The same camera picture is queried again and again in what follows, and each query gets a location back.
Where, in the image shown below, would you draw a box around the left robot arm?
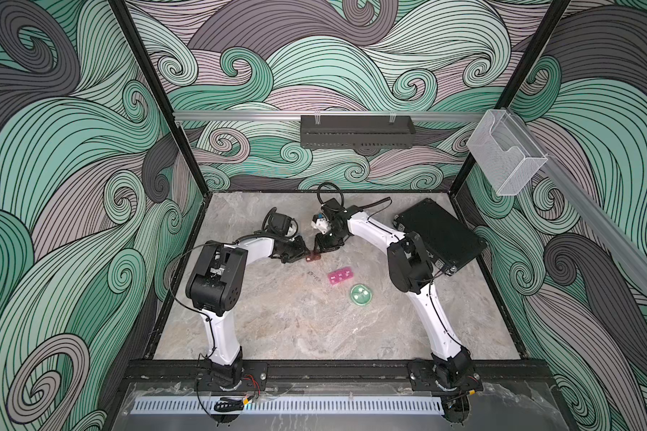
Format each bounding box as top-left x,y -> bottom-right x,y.
185,208 -> 309,388

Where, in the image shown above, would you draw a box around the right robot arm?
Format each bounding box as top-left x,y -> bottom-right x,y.
312,197 -> 483,394

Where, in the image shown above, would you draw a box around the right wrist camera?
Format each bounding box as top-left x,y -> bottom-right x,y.
311,213 -> 330,235

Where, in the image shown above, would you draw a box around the pink pillbox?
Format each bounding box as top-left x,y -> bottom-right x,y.
327,267 -> 354,286

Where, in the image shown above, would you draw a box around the green round pillbox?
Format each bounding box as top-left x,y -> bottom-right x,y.
350,284 -> 373,306

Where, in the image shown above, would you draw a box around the dark red pillbox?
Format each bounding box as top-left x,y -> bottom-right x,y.
305,251 -> 322,263

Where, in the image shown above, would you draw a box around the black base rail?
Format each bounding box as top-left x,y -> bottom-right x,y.
123,359 -> 553,390

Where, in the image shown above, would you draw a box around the white slotted cable duct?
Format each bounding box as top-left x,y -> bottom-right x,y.
129,395 -> 444,416

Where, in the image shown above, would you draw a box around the black wall tray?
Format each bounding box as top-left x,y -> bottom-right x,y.
299,114 -> 417,154

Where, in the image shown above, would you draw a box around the black flat case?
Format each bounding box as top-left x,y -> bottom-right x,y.
393,198 -> 486,276

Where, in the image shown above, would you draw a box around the clear plastic wall holder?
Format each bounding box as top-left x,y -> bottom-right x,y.
467,109 -> 548,197

